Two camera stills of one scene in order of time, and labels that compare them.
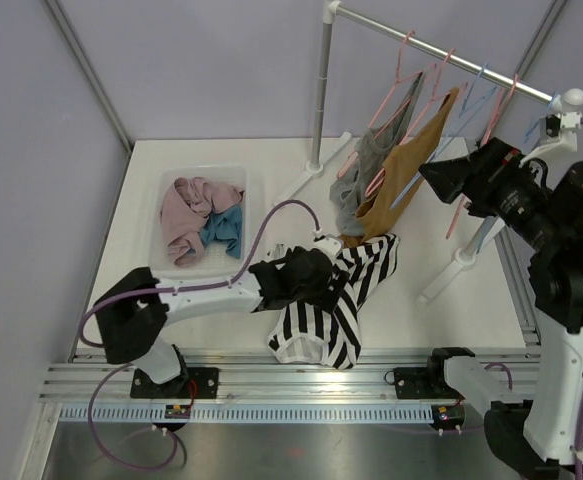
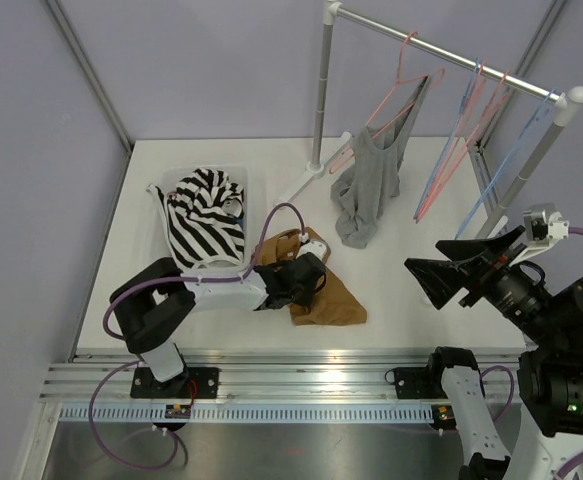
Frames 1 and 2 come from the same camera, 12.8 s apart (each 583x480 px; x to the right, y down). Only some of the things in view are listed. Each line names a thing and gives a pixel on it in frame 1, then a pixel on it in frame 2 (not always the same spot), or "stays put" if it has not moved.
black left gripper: (325, 297) stays put
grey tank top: (370, 149) stays put
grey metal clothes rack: (567, 100) stays put
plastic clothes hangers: (463, 113) to (449, 136)
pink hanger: (423, 114) to (452, 139)
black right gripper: (489, 169) to (444, 279)
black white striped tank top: (330, 333) to (204, 219)
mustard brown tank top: (400, 173) to (332, 305)
